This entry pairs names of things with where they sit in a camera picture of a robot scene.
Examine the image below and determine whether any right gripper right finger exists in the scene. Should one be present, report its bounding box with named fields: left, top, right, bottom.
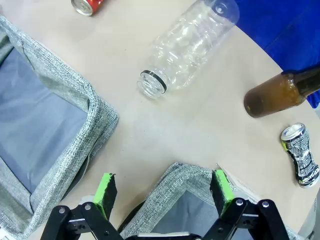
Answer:
left=199, top=169, right=291, bottom=240

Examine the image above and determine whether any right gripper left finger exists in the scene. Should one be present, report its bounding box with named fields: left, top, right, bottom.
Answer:
left=43, top=172, right=125, bottom=240

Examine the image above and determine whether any brown glass bottle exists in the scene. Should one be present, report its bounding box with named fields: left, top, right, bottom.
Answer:
left=243, top=63, right=320, bottom=119

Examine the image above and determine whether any large clear plastic bottle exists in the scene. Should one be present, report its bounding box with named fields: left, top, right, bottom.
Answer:
left=136, top=0, right=241, bottom=100

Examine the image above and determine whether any red crushed soda can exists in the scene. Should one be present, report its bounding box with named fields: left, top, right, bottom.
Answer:
left=70, top=0, right=105, bottom=17

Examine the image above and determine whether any grey fabric basket can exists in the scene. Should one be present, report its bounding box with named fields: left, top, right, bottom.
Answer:
left=119, top=161, right=253, bottom=240

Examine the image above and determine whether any black crushed drink can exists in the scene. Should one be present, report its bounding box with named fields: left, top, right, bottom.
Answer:
left=280, top=122, right=320, bottom=188

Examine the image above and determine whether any grey fabric basket plastic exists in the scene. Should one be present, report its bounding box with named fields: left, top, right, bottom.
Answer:
left=0, top=15, right=120, bottom=240

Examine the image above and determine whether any person in blue hoodie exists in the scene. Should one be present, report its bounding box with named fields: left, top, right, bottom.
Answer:
left=233, top=0, right=320, bottom=110

